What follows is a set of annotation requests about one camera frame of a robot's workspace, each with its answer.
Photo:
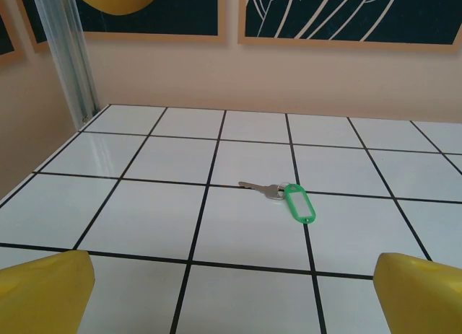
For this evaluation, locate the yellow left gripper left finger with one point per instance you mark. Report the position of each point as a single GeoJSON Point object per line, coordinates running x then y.
{"type": "Point", "coordinates": [39, 298]}

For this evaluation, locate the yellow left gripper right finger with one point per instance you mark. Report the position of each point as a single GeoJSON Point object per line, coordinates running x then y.
{"type": "Point", "coordinates": [422, 298]}

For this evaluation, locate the green plastic key tag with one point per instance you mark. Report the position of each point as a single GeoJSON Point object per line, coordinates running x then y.
{"type": "Point", "coordinates": [299, 204]}

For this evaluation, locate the silver key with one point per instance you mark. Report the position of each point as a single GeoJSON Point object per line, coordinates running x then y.
{"type": "Point", "coordinates": [270, 192]}

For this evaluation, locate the aluminium frame post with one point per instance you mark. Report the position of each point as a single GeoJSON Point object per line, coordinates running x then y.
{"type": "Point", "coordinates": [68, 60]}

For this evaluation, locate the wall panel with leaf outlines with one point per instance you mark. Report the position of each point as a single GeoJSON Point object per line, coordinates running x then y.
{"type": "Point", "coordinates": [325, 9]}

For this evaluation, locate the wall panel with yellow oval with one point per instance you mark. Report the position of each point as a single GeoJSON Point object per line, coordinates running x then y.
{"type": "Point", "coordinates": [162, 9]}

